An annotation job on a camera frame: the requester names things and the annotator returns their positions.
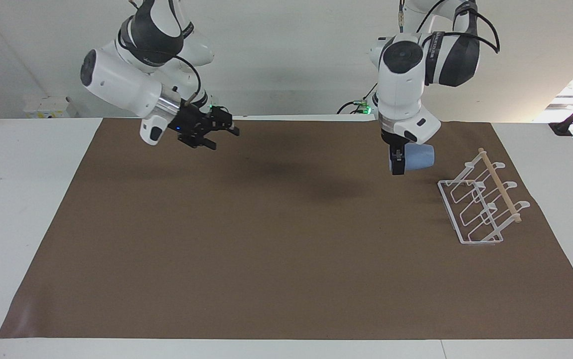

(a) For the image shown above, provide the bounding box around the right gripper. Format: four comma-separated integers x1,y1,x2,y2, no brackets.
168,100,240,151

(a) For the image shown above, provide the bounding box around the black cable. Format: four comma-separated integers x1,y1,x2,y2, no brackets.
415,3,500,54
173,54,202,106
336,84,379,115

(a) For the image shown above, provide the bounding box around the white wire cup holder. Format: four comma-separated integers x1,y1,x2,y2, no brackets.
437,148,531,246

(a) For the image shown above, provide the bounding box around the white box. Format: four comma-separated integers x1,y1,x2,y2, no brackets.
23,96,76,119

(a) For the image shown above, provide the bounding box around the light blue cup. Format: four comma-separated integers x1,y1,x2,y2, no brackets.
402,144,435,173

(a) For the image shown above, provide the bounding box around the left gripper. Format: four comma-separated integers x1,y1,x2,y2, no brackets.
381,130,408,150

